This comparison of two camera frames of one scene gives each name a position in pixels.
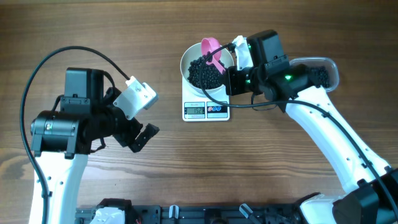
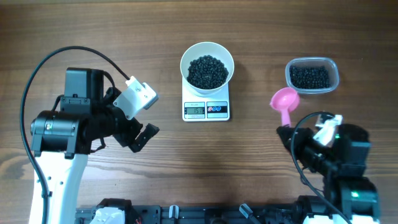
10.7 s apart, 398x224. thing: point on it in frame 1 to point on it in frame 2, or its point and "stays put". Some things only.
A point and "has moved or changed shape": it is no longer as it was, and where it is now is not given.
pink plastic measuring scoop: (209, 45) has moved or changed shape
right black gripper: (230, 75) to (303, 135)
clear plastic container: (323, 71) stays put
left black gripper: (127, 137) stays put
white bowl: (195, 51) stays put
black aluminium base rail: (239, 214) stays put
